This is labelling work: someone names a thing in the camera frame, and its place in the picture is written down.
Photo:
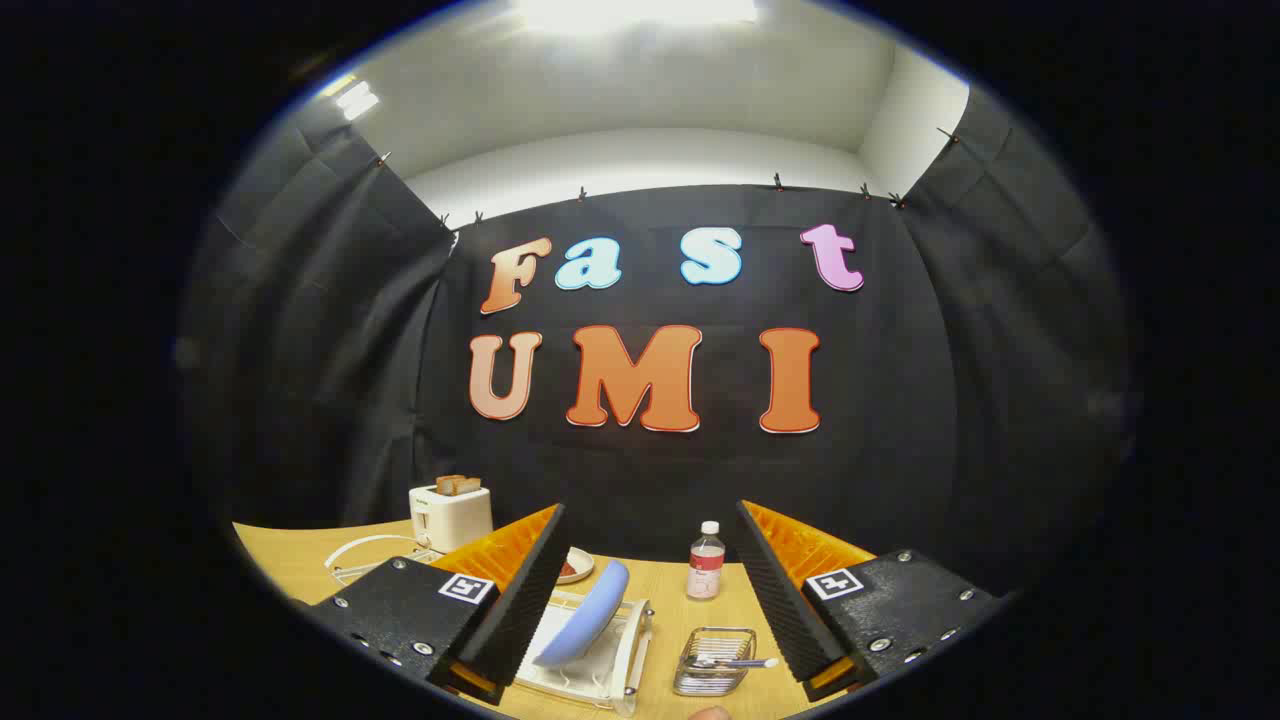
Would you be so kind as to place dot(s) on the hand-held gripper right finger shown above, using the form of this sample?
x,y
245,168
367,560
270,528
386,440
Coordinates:
x,y
780,600

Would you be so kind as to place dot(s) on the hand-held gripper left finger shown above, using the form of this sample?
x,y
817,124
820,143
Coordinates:
x,y
520,610

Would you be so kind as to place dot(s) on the blue plate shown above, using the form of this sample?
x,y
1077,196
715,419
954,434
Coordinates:
x,y
590,620

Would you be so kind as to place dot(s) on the small beige plate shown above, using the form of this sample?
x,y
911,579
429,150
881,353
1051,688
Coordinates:
x,y
583,562

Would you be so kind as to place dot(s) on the clear plastic bottle red label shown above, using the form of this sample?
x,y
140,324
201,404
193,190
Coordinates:
x,y
705,570

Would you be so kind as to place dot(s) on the white toaster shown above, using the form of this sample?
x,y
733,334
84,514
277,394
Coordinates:
x,y
450,518

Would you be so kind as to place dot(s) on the black backdrop cloth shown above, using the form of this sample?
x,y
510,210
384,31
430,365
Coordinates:
x,y
900,400

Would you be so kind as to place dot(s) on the small ceiling light panel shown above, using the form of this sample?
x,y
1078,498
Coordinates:
x,y
357,100

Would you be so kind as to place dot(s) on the large ceiling light panel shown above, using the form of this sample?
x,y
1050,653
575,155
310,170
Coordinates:
x,y
640,10

